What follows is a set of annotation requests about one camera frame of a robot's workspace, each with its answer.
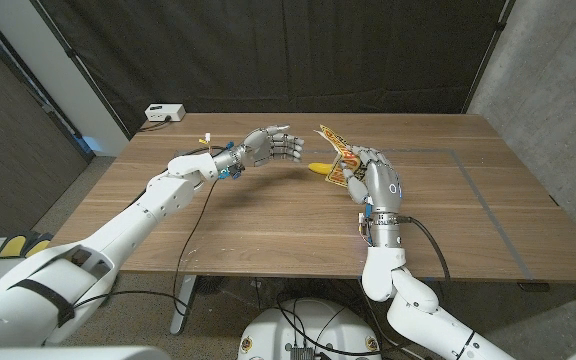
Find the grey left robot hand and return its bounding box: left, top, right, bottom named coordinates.
left=240, top=124, right=306, bottom=169

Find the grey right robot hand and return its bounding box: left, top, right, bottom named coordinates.
left=340, top=145, right=404, bottom=215

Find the yellow new driver bumper sticker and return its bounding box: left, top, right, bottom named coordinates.
left=313, top=124, right=369, bottom=190

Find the white sticker release liner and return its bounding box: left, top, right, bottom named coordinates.
left=313, top=127, right=340, bottom=153

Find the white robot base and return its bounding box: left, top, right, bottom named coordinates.
left=237, top=298, right=383, bottom=360

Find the yellow banana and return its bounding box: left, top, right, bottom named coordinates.
left=307, top=161, right=337, bottom=177

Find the black backdrop curtain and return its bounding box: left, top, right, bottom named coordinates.
left=32, top=0, right=515, bottom=136

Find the white power box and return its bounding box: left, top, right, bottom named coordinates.
left=144, top=103, right=187, bottom=123

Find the black backdrop stand pole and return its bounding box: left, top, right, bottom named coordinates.
left=461, top=0, right=517, bottom=115
left=28, top=0, right=133, bottom=140

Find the white table leg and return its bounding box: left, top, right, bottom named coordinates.
left=169, top=274, right=198, bottom=335

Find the yellow black pad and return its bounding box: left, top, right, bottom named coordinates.
left=0, top=232, right=29, bottom=260
left=23, top=233, right=54, bottom=259

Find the white robot torso edge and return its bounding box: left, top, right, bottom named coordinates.
left=0, top=345, right=172, bottom=360

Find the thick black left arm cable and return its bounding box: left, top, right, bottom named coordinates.
left=130, top=144, right=229, bottom=209

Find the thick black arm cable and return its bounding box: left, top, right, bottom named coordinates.
left=400, top=215, right=452, bottom=282
left=130, top=144, right=229, bottom=209

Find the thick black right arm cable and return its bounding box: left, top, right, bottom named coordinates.
left=400, top=215, right=452, bottom=282

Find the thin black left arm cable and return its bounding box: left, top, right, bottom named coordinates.
left=171, top=177, right=220, bottom=318

